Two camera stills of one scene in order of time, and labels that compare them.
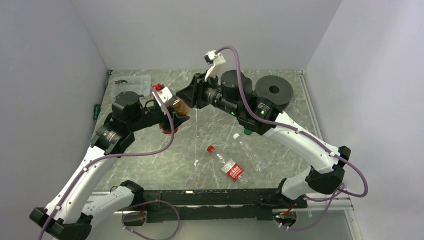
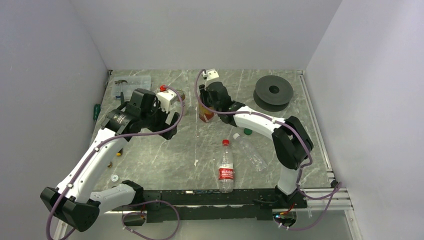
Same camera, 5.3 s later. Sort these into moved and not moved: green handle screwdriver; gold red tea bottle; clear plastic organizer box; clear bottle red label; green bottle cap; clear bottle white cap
Moved: clear bottle red label; gold red tea bottle
Not moved: clear bottle white cap; green handle screwdriver; green bottle cap; clear plastic organizer box
